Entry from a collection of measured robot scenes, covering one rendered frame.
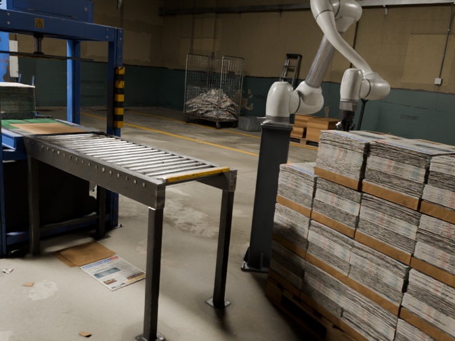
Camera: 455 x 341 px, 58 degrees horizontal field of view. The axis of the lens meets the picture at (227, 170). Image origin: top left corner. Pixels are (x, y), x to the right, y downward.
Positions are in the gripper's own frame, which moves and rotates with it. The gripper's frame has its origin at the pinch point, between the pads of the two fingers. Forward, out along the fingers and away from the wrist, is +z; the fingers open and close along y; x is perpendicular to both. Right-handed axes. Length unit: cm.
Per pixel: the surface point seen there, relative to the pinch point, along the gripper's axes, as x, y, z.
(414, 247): -61, -18, 27
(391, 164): -44.0, -18.1, -2.7
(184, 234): 130, -23, 96
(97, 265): 100, -100, 96
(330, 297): -23, -18, 70
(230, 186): 27, -50, 25
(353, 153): -25.2, -19.7, -3.7
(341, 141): -17.1, -19.9, -7.7
